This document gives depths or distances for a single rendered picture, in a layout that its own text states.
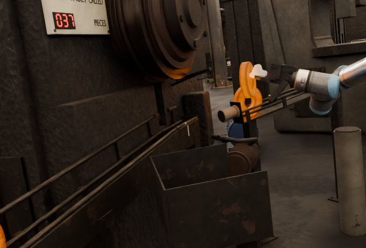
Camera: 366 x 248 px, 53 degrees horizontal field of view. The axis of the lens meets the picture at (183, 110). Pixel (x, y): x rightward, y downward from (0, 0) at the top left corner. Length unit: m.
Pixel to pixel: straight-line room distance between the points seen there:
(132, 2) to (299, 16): 2.91
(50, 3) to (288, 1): 3.18
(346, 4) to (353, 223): 2.12
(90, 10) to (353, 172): 1.38
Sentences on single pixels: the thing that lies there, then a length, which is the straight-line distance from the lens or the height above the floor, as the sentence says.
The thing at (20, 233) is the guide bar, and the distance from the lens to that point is 0.87.
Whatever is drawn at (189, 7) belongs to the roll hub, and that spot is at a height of 1.12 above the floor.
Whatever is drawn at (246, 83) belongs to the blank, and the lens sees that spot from 1.55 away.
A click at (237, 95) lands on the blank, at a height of 0.75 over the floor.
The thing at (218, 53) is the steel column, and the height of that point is 0.95.
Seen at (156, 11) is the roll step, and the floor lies 1.11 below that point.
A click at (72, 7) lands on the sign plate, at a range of 1.12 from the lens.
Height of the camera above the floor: 0.95
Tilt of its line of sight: 8 degrees down
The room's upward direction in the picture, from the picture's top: 7 degrees counter-clockwise
